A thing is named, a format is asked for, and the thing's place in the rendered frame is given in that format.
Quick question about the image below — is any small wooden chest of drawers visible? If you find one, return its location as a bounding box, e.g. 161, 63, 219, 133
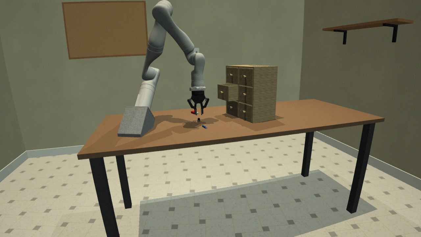
226, 65, 278, 123

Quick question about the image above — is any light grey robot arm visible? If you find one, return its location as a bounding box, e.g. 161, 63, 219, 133
134, 0, 206, 109

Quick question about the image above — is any brown wooden drawer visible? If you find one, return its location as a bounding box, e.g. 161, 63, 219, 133
239, 68, 253, 86
239, 85, 253, 104
239, 102, 252, 122
217, 83, 238, 101
227, 101, 238, 116
227, 67, 238, 83

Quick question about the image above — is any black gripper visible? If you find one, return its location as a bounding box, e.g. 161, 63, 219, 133
187, 91, 209, 115

